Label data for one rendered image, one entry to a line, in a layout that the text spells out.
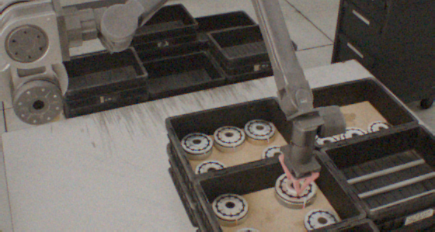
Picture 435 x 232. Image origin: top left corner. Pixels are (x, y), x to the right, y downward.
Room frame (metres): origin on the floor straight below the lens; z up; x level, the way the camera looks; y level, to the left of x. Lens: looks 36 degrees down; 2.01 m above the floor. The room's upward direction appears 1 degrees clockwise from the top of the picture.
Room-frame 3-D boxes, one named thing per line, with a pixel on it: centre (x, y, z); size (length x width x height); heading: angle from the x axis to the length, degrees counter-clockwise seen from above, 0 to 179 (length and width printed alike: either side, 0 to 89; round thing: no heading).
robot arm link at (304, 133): (1.00, -0.21, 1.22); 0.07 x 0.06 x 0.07; 112
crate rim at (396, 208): (1.21, -0.55, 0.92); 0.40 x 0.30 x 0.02; 111
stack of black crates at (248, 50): (2.55, -0.17, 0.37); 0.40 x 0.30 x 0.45; 113
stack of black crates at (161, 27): (2.77, 0.35, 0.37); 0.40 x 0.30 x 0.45; 113
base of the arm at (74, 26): (1.05, 0.31, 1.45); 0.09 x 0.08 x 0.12; 23
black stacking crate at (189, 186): (1.35, -0.07, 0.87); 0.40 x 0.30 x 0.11; 111
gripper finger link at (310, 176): (0.99, -0.20, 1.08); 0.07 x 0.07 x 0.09; 20
